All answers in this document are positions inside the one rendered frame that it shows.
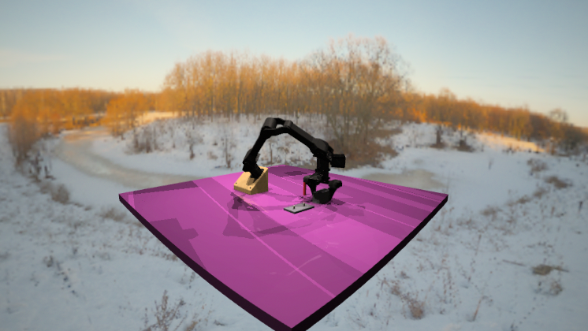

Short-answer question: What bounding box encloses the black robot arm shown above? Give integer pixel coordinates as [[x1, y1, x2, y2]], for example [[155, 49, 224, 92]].
[[242, 117, 345, 185]]

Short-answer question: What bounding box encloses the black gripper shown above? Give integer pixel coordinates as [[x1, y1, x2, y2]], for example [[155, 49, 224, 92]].
[[303, 167, 342, 201]]

